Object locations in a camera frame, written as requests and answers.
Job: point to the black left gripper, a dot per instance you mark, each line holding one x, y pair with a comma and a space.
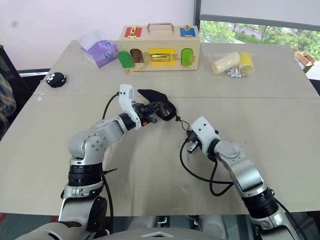
142, 112

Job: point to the grey robot torso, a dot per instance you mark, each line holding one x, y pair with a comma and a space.
140, 232

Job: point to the open cardboard box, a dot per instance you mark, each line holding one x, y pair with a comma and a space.
305, 61

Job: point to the purple tissue pack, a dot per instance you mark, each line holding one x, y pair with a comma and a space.
100, 51

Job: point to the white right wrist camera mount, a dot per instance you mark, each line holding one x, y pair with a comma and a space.
203, 132

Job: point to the dark metal cup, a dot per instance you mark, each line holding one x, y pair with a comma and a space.
166, 112

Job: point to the clear plastic bag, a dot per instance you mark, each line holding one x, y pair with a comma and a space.
230, 62

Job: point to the cream plastic cylinder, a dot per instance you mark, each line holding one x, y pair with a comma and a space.
225, 62

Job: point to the wooden lock activity box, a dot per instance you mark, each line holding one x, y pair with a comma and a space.
160, 42

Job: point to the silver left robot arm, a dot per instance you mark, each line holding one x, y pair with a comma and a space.
110, 127

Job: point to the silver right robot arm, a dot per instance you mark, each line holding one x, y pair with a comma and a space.
245, 170

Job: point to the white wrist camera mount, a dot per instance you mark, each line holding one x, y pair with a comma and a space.
125, 100
203, 132

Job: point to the dark window frame post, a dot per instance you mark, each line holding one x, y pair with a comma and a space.
197, 20

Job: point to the yellow plastic cup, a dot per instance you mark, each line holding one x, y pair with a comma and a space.
247, 62

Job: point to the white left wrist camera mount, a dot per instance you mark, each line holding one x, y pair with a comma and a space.
125, 100

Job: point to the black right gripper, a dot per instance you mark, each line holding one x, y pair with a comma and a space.
194, 140

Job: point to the black round plush toy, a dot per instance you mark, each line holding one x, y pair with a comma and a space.
57, 79

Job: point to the white roller blind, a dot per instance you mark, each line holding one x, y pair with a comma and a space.
260, 10

